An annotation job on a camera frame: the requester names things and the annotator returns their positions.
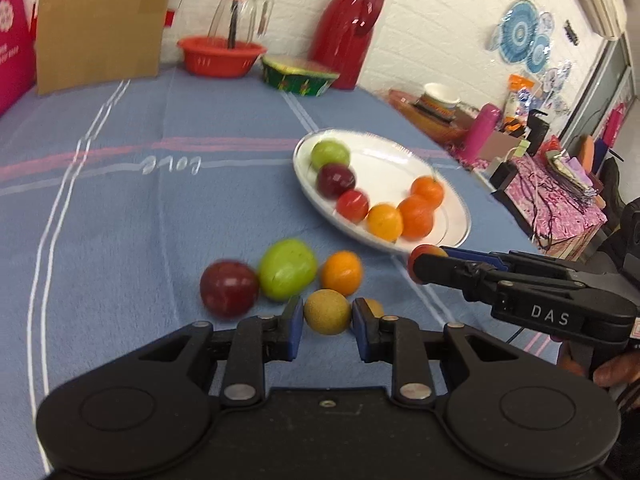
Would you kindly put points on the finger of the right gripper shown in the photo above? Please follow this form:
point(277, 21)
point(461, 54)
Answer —
point(449, 272)
point(471, 255)

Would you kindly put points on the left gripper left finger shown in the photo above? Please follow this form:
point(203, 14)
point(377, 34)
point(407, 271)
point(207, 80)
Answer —
point(256, 342)

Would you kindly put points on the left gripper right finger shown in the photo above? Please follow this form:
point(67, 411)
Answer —
point(399, 342)

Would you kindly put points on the large front orange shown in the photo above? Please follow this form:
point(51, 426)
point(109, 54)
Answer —
point(417, 217)

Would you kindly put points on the tan brown longan fruit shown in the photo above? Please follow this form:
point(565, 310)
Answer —
point(327, 312)

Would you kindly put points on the yellow orange citrus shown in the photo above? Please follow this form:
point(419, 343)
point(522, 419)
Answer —
point(385, 222)

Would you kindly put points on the large orange with stem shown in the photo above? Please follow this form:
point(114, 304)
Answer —
point(430, 189)

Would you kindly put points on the small red apple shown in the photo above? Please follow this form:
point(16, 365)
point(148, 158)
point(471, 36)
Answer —
point(353, 205)

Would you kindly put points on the dark red plum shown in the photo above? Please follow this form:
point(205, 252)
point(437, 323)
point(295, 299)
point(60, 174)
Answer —
point(335, 179)
point(229, 288)

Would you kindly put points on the green apple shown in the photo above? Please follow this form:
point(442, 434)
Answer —
point(287, 267)
point(329, 152)

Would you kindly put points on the red brown plum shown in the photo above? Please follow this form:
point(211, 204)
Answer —
point(424, 249)

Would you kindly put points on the person right hand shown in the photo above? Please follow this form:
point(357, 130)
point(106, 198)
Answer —
point(620, 370)

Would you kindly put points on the pink floral side cloth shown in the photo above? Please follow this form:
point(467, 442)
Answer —
point(562, 226)

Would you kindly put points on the black power adapter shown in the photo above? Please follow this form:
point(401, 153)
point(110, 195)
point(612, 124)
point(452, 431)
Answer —
point(503, 175)

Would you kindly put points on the small orange tangerine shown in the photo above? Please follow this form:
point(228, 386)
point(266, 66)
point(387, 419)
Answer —
point(342, 272)

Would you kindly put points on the white round plate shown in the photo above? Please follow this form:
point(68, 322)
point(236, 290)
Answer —
point(384, 170)

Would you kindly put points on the pink thermos bottle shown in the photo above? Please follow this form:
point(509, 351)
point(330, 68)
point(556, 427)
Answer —
point(481, 129)

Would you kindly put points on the green instant noodle bowl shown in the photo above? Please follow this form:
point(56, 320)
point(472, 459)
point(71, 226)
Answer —
point(297, 75)

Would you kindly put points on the red thermos jug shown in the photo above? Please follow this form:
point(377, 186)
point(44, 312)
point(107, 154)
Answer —
point(342, 38)

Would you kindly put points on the red plastic basket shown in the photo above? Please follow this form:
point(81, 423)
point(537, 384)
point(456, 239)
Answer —
point(211, 57)

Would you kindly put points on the glass pitcher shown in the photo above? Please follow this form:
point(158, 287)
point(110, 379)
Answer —
point(254, 18)

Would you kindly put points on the black utensil in pitcher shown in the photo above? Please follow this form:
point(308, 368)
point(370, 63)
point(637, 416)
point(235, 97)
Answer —
point(233, 26)

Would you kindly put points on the brown cardboard box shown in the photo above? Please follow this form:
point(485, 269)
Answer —
point(82, 42)

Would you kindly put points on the pink tote bag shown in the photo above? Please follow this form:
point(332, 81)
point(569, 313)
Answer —
point(18, 56)

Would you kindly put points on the blue wall decoration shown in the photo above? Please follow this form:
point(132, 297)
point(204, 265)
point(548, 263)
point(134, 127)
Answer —
point(523, 36)

